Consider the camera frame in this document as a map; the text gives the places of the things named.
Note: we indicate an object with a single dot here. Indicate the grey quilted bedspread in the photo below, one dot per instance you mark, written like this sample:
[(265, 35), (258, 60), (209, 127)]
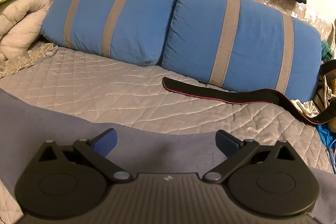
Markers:
[(74, 95)]

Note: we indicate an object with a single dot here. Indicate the white fluffy comforter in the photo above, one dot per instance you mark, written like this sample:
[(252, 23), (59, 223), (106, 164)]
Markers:
[(21, 23)]

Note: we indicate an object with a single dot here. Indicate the grey-blue sweatpants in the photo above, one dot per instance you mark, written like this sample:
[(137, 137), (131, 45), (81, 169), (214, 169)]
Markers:
[(64, 169)]

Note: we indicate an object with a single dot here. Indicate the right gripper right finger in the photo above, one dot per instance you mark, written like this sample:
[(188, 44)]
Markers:
[(238, 154)]

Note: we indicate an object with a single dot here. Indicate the left blue striped pillow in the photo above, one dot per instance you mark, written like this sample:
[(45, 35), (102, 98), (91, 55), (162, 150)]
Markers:
[(132, 31)]

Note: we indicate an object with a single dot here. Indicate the teal cloth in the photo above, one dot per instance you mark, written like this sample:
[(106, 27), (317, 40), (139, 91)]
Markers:
[(326, 52)]

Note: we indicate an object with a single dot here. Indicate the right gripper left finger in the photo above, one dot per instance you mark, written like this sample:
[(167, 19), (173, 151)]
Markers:
[(94, 152)]

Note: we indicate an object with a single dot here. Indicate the right blue striped pillow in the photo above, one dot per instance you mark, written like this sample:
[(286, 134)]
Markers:
[(242, 46)]

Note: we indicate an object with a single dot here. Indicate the blue striped pillow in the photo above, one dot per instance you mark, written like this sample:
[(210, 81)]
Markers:
[(132, 31), (242, 46)]

